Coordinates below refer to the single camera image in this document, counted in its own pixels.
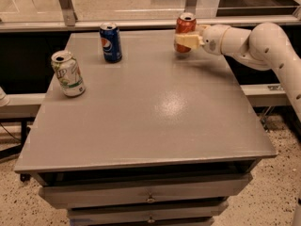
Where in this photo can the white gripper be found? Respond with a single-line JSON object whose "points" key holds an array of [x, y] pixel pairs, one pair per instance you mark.
{"points": [[212, 39]]}

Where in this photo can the grey drawer cabinet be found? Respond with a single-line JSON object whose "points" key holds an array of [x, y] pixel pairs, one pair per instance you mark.
{"points": [[154, 115]]}

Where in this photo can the white green 7UP can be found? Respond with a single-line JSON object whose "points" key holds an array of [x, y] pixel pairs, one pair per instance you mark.
{"points": [[67, 72]]}

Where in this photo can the grey drawer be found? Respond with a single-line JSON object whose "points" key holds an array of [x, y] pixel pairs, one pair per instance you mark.
{"points": [[145, 191], [147, 213]]}

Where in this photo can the blue Pepsi can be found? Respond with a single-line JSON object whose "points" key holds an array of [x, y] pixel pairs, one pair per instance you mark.
{"points": [[111, 45]]}

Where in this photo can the horizontal metal rail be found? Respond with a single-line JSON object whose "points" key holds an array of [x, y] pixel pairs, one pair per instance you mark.
{"points": [[145, 24]]}

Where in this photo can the left metal rail bracket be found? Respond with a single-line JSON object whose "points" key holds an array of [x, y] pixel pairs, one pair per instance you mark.
{"points": [[69, 15]]}

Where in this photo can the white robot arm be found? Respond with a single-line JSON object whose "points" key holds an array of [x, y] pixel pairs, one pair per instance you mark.
{"points": [[265, 47]]}

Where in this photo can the red Coca-Cola can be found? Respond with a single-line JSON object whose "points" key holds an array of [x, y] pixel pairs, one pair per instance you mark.
{"points": [[186, 22]]}

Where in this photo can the upper grey drawer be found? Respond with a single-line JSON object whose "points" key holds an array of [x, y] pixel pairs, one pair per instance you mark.
{"points": [[145, 191]]}

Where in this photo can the lower grey drawer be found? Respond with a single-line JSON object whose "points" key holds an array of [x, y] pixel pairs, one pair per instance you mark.
{"points": [[147, 213]]}

